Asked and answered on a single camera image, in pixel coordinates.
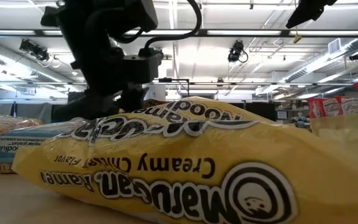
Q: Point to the yellow Maruchan ramen pack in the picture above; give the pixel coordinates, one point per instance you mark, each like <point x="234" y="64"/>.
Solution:
<point x="166" y="149"/>

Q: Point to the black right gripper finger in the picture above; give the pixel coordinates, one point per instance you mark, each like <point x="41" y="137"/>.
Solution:
<point x="309" y="9"/>

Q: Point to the orange patterned tapestry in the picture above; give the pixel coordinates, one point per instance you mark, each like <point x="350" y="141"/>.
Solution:
<point x="154" y="103"/>

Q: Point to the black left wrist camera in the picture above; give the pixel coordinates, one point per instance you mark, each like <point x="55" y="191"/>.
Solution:
<point x="145" y="67"/>

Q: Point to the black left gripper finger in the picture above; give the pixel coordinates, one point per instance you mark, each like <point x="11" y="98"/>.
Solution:
<point x="132" y="98"/>
<point x="92" y="105"/>

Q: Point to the black partition curtain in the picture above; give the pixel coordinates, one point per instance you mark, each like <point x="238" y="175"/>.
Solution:
<point x="259" y="110"/>

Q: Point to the silver ventilation duct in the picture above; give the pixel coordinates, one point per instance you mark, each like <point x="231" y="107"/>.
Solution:
<point x="309" y="67"/>

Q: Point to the white air vent box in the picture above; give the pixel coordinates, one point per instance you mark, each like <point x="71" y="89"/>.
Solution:
<point x="334" y="46"/>

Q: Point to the white cylinder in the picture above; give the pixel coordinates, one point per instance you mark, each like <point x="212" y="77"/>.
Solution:
<point x="157" y="92"/>

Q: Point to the black ceiling-mounted camera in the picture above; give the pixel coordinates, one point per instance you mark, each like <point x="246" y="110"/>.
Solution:
<point x="356" y="56"/>
<point x="235" y="49"/>
<point x="36" y="51"/>

